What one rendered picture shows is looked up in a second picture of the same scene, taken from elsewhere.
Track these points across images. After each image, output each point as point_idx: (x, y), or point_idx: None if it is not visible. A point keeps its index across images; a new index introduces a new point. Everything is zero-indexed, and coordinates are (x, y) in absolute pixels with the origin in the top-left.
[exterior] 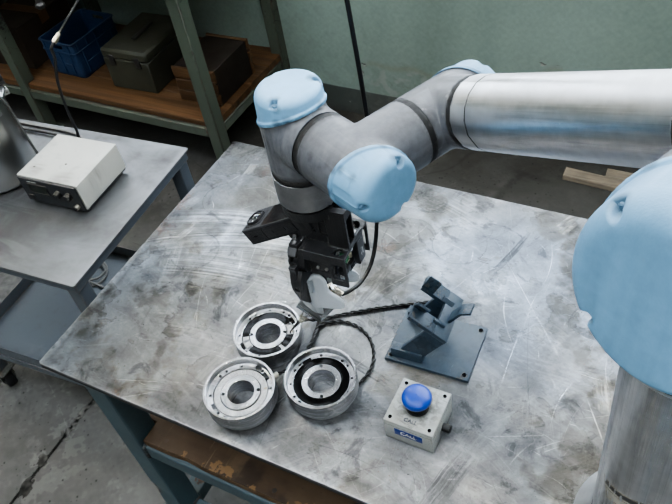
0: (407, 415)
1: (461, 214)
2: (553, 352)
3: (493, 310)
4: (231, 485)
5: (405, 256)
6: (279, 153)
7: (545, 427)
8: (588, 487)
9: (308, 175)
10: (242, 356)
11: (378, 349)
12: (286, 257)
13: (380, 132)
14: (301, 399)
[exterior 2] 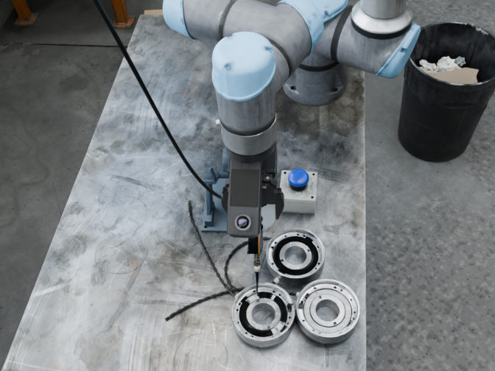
0: (307, 188)
1: (88, 221)
2: (218, 143)
3: (190, 179)
4: None
5: (143, 249)
6: (280, 83)
7: (275, 138)
8: (376, 26)
9: (298, 61)
10: (292, 327)
11: (244, 240)
12: (158, 351)
13: (269, 6)
14: (316, 262)
